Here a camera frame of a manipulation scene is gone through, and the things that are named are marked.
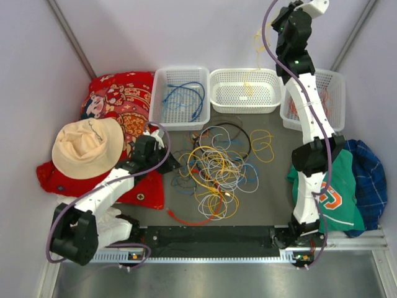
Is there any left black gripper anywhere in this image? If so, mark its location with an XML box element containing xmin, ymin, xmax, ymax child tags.
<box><xmin>146</xmin><ymin>143</ymin><xmax>182</xmax><ymax>174</ymax></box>

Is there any light blue thin cable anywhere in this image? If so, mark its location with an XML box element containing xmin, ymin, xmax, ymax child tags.
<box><xmin>170</xmin><ymin>139</ymin><xmax>260</xmax><ymax>195</ymax></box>

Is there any blue ethernet cable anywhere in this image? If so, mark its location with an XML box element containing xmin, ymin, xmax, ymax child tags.
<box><xmin>161</xmin><ymin>81</ymin><xmax>207</xmax><ymax>122</ymax></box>

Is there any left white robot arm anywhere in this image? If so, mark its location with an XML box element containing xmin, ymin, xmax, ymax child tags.
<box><xmin>46</xmin><ymin>131</ymin><xmax>180</xmax><ymax>266</ymax></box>

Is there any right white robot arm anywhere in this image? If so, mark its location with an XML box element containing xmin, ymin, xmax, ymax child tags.
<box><xmin>269</xmin><ymin>1</ymin><xmax>345</xmax><ymax>248</ymax></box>

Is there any left white mesh basket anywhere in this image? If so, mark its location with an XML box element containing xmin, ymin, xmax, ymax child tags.
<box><xmin>149</xmin><ymin>66</ymin><xmax>211</xmax><ymax>131</ymax></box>

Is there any white mesh basket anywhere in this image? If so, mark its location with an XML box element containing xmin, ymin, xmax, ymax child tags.
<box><xmin>280</xmin><ymin>68</ymin><xmax>346</xmax><ymax>132</ymax></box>
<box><xmin>149</xmin><ymin>66</ymin><xmax>211</xmax><ymax>131</ymax></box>

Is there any red patterned cloth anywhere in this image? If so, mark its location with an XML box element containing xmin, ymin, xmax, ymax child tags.
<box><xmin>36</xmin><ymin>72</ymin><xmax>164</xmax><ymax>210</ymax></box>

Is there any beige bucket hat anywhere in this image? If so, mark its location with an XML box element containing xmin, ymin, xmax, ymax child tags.
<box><xmin>51</xmin><ymin>118</ymin><xmax>124</xmax><ymax>179</ymax></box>

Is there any white cloth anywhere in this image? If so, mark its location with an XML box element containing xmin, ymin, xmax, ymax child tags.
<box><xmin>51</xmin><ymin>189</ymin><xmax>133</xmax><ymax>250</ymax></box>

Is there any middle white perforated basket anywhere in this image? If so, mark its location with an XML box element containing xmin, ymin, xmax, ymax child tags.
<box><xmin>210</xmin><ymin>68</ymin><xmax>286</xmax><ymax>114</ymax></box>

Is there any green jersey shirt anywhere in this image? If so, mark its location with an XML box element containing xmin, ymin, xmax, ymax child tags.
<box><xmin>285</xmin><ymin>148</ymin><xmax>366</xmax><ymax>238</ymax></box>

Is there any right white mesh basket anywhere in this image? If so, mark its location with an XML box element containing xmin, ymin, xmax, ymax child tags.
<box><xmin>280</xmin><ymin>68</ymin><xmax>346</xmax><ymax>132</ymax></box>

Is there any blue plaid cloth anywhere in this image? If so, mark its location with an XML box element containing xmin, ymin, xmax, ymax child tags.
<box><xmin>345</xmin><ymin>139</ymin><xmax>388</xmax><ymax>238</ymax></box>

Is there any orange red ethernet cable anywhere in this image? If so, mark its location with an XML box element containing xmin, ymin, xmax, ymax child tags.
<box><xmin>166</xmin><ymin>167</ymin><xmax>224</xmax><ymax>226</ymax></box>

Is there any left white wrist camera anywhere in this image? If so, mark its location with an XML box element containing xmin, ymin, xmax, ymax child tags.
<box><xmin>143</xmin><ymin>129</ymin><xmax>164</xmax><ymax>148</ymax></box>

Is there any black round cable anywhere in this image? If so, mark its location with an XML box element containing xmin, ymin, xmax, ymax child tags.
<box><xmin>172</xmin><ymin>122</ymin><xmax>252</xmax><ymax>162</ymax></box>

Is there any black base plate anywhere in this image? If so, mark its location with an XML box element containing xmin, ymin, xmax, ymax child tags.
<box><xmin>117</xmin><ymin>226</ymin><xmax>279</xmax><ymax>257</ymax></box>

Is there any orange yellow thin cable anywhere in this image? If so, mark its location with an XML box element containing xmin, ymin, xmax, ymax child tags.
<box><xmin>178</xmin><ymin>129</ymin><xmax>275</xmax><ymax>220</ymax></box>

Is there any grey slotted cable duct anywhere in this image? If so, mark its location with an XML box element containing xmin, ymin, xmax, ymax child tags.
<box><xmin>90</xmin><ymin>248</ymin><xmax>313</xmax><ymax>264</ymax></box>

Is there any thin red cable in basket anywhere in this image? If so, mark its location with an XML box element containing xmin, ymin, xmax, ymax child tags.
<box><xmin>288</xmin><ymin>86</ymin><xmax>333</xmax><ymax>124</ymax></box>

